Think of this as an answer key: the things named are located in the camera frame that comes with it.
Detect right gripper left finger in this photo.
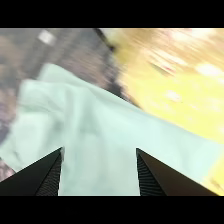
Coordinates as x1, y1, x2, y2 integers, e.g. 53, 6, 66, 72
0, 146, 64, 197

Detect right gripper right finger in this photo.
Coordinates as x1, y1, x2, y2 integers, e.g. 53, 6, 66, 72
135, 147, 218, 197

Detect pale green garment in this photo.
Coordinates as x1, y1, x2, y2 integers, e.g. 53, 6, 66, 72
0, 62, 224, 197

